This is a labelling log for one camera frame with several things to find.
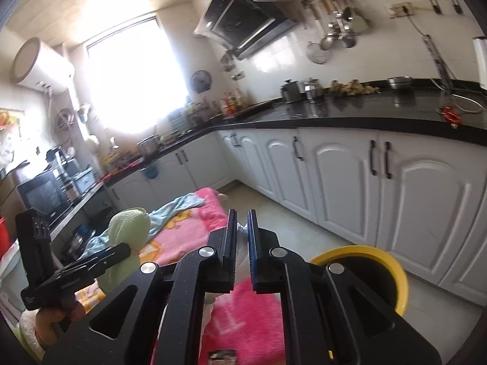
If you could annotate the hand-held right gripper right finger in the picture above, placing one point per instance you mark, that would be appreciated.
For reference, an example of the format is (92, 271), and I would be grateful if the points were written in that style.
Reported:
(252, 251)

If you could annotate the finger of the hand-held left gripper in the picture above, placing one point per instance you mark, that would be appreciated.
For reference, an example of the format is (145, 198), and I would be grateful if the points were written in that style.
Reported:
(106, 258)

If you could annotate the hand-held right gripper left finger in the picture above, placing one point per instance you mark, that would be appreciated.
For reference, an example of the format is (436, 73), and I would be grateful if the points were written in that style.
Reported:
(228, 251)

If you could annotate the light green cloth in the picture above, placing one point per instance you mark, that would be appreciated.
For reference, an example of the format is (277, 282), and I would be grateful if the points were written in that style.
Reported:
(129, 228)

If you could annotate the yellow trash bin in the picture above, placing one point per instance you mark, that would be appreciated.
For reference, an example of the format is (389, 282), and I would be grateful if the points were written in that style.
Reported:
(361, 250)

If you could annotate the person's left forearm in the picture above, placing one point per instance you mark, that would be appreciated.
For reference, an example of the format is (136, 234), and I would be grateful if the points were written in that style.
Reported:
(28, 332)

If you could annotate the person's left hand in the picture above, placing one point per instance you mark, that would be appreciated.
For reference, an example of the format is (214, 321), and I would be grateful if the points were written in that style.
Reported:
(49, 323)

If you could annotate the red plastic container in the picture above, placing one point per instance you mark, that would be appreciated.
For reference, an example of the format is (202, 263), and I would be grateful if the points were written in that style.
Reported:
(4, 237)

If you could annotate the black microwave oven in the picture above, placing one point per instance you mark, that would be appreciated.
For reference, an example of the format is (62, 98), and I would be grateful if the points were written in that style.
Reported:
(42, 196)

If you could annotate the light blue cloth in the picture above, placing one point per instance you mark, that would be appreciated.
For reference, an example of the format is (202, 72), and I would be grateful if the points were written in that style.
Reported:
(171, 213)

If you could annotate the pink printed blanket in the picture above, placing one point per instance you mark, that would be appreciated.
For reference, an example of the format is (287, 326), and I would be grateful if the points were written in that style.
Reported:
(247, 319)

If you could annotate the light blue storage box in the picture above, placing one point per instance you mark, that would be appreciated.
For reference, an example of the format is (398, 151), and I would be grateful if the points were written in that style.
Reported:
(83, 182)

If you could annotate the black electric kettle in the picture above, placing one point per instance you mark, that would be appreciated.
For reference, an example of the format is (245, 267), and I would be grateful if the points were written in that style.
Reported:
(55, 156)

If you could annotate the blue hanging basket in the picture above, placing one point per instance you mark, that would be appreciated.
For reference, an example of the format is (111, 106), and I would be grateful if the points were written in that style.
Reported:
(150, 171)

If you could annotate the white base cabinets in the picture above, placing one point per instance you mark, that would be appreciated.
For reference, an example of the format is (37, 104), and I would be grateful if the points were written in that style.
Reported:
(342, 182)

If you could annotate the steel cooking pot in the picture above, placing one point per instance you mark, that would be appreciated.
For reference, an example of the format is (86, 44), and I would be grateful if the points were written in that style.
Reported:
(148, 146)

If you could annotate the cluster of condiment bottles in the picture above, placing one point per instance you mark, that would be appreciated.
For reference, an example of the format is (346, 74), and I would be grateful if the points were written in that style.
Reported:
(232, 104)

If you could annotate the black canister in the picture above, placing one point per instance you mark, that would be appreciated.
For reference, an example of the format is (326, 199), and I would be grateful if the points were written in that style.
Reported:
(291, 92)

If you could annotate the steel canister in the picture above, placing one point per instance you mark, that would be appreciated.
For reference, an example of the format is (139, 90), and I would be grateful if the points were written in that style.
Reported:
(312, 90)

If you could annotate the small grey fan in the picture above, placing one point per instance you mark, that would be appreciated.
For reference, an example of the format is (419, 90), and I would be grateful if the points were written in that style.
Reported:
(200, 81)

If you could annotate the white water heater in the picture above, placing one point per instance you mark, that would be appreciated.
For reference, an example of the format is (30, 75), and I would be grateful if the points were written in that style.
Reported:
(42, 64)

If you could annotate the bright kitchen window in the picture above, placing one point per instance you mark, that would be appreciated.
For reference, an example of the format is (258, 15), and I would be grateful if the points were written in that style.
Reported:
(129, 76)

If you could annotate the pile of ginger roots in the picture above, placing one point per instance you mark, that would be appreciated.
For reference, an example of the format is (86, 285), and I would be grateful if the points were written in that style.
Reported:
(354, 88)

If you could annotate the round steel mesh strainer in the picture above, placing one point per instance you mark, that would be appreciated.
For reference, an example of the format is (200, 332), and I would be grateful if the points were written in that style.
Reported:
(317, 53)

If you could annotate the shallow steel pot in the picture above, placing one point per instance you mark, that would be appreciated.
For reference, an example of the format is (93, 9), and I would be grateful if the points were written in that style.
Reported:
(399, 83)

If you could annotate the black range hood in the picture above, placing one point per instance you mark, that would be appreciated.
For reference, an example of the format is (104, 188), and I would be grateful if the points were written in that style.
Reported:
(243, 19)

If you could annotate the red tangled ornament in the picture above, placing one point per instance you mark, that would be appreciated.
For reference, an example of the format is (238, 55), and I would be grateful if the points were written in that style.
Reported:
(451, 116)

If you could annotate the row of hanging kitchen utensils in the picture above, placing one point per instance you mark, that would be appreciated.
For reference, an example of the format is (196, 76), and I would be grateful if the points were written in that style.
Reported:
(338, 26)

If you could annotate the white paper towel roll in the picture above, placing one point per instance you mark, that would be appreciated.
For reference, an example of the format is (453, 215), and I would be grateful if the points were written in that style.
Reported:
(480, 61)

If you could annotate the colourful wall picture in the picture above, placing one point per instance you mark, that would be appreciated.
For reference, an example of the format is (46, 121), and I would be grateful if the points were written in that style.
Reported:
(9, 118)

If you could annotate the wall power socket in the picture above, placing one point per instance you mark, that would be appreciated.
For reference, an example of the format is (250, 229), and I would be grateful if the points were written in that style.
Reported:
(399, 10)

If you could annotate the black wall hook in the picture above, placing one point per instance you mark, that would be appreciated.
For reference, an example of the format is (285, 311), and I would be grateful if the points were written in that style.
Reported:
(435, 4)
(456, 4)

